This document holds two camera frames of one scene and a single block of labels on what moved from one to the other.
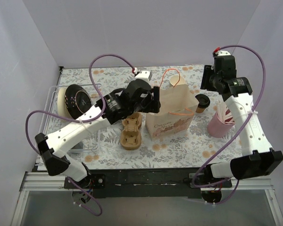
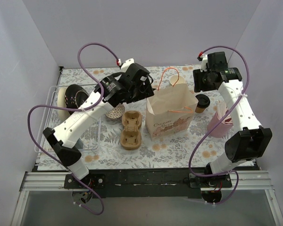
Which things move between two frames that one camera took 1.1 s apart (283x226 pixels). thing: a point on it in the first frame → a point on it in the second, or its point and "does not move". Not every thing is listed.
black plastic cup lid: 203,100 does not move
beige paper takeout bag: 178,106 does not move
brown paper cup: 200,109 does not move
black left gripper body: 156,100 → 144,87
